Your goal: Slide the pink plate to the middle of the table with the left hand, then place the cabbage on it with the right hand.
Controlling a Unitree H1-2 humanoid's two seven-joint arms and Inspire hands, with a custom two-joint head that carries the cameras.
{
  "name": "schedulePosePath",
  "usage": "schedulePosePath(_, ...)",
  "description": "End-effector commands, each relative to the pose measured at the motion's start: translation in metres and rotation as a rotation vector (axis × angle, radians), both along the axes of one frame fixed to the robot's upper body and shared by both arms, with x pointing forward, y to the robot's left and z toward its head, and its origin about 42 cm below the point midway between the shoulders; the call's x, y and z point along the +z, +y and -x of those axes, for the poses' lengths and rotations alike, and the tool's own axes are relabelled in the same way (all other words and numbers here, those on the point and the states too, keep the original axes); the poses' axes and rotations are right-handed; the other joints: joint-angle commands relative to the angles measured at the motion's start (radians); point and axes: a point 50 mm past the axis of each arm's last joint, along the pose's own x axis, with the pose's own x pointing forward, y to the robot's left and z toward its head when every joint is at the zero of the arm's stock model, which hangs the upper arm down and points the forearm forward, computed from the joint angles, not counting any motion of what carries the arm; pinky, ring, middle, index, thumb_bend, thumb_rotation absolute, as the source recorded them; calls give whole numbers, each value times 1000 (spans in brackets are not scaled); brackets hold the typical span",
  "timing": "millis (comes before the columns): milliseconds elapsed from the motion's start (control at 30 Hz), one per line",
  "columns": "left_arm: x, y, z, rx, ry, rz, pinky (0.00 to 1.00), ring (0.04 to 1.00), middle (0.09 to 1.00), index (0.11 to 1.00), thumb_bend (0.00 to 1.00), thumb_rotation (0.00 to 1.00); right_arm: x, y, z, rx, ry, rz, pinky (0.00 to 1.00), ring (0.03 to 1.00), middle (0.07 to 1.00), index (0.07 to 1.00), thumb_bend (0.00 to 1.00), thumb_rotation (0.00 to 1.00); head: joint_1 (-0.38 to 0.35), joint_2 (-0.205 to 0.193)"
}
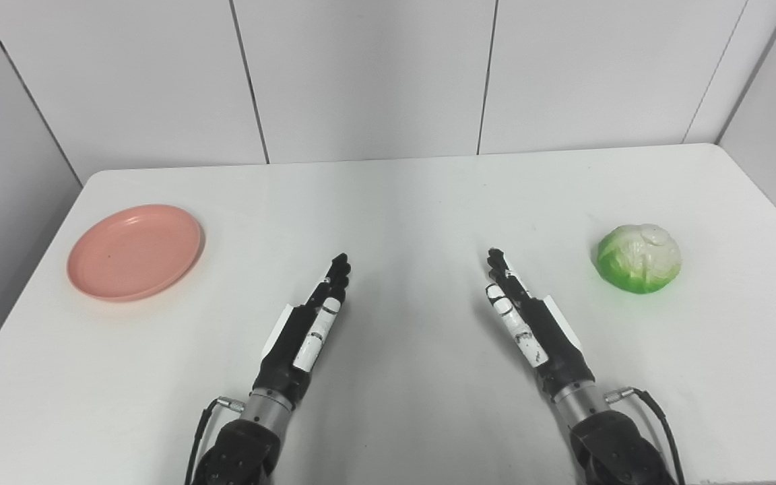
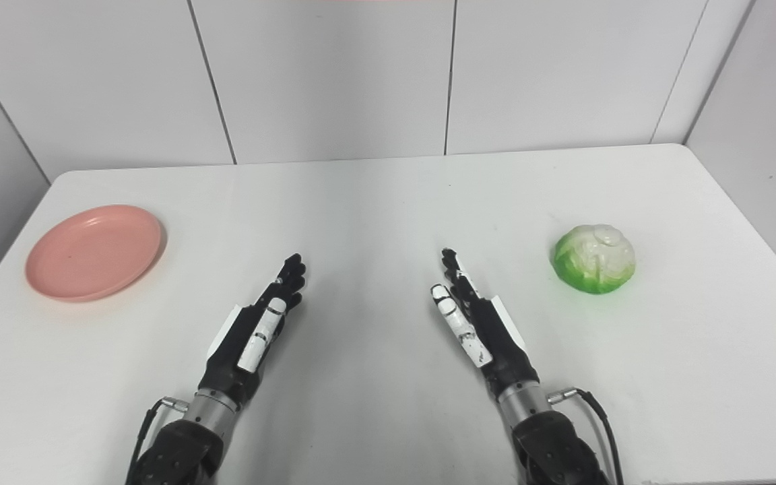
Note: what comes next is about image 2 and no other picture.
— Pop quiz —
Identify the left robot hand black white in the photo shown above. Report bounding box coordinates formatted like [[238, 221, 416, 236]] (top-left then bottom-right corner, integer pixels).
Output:
[[198, 253, 306, 408]]

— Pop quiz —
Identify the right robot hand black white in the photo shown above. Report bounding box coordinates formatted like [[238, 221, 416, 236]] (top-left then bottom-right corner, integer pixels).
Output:
[[430, 248, 540, 399]]

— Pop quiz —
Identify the green white cabbage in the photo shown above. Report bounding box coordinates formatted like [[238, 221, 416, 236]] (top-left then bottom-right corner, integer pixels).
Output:
[[552, 224, 636, 295]]

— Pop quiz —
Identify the pink round plate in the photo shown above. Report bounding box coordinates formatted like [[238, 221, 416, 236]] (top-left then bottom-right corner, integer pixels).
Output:
[[25, 205, 163, 302]]

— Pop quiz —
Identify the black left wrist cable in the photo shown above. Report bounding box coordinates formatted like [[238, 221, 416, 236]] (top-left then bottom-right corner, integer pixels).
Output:
[[125, 397, 190, 485]]

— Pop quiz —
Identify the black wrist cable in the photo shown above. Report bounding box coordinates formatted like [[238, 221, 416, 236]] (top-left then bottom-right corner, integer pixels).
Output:
[[125, 397, 190, 485], [548, 387, 626, 485]]

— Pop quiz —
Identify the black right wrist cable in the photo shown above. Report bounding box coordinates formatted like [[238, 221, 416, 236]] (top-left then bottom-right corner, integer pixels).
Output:
[[548, 387, 626, 485]]

